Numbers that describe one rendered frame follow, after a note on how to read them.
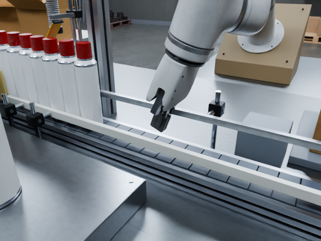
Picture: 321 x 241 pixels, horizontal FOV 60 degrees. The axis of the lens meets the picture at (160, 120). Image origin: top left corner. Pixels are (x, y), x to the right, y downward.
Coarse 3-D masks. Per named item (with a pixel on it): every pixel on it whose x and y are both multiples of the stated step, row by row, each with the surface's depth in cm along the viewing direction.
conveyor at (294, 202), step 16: (80, 128) 69; (128, 128) 69; (128, 144) 62; (176, 144) 62; (160, 160) 57; (176, 160) 56; (224, 160) 56; (240, 160) 56; (208, 176) 52; (224, 176) 51; (288, 176) 51; (256, 192) 48; (272, 192) 48; (304, 208) 44; (320, 208) 44
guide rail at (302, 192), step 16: (64, 112) 68; (96, 128) 63; (112, 128) 61; (144, 144) 57; (160, 144) 55; (192, 160) 52; (208, 160) 50; (240, 176) 48; (256, 176) 46; (272, 176) 46; (288, 192) 44; (304, 192) 43; (320, 192) 42
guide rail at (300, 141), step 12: (108, 96) 68; (120, 96) 66; (180, 108) 59; (204, 120) 56; (216, 120) 55; (228, 120) 54; (252, 132) 52; (264, 132) 50; (276, 132) 50; (300, 144) 48; (312, 144) 47
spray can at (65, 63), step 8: (64, 40) 63; (72, 40) 63; (64, 48) 62; (72, 48) 63; (64, 56) 63; (72, 56) 64; (64, 64) 63; (72, 64) 64; (64, 72) 64; (72, 72) 64; (64, 80) 65; (72, 80) 65; (64, 88) 66; (72, 88) 66; (64, 96) 67; (72, 96) 67; (64, 104) 69; (72, 104) 67; (72, 112) 68; (80, 112) 69
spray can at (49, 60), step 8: (48, 40) 64; (56, 40) 65; (48, 48) 65; (56, 48) 66; (48, 56) 65; (56, 56) 66; (48, 64) 66; (56, 64) 66; (48, 72) 67; (56, 72) 67; (48, 80) 68; (56, 80) 68; (48, 88) 69; (56, 88) 68; (56, 96) 69; (56, 104) 70
